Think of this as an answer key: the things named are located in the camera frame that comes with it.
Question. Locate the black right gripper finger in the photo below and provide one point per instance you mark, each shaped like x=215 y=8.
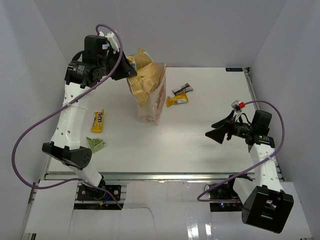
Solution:
x=217 y=134
x=223 y=121

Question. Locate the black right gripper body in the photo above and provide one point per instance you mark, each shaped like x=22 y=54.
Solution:
x=241 y=130

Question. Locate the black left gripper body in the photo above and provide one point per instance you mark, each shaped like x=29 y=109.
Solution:
x=109 y=62

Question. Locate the large tan chip bag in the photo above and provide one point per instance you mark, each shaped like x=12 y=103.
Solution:
x=148 y=78

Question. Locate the beige paper gift bag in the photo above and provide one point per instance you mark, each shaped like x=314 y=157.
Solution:
x=152 y=111

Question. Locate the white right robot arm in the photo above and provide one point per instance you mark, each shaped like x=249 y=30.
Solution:
x=265 y=204

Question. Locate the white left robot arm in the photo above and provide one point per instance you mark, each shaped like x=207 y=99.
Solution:
x=65 y=144

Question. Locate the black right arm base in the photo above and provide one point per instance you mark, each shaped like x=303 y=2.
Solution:
x=228 y=200

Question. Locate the yellow snack bar wrapper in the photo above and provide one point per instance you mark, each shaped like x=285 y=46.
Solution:
x=178 y=99

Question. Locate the brown chocolate bar wrapper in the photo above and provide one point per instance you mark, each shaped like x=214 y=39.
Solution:
x=183 y=89

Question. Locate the right blue table label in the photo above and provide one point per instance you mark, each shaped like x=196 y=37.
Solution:
x=234 y=69

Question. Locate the yellow M&M's candy pack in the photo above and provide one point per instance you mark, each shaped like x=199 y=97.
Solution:
x=98 y=122

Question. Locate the small green candy packet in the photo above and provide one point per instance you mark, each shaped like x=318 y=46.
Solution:
x=95 y=144

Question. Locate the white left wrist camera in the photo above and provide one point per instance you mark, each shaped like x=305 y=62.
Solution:
x=112 y=40

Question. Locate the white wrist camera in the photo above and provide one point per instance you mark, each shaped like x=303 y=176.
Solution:
x=237 y=106
x=112 y=40

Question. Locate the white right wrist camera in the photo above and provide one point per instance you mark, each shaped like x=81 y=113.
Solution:
x=237 y=106

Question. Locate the aluminium table front rail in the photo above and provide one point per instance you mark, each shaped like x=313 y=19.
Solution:
x=151 y=176

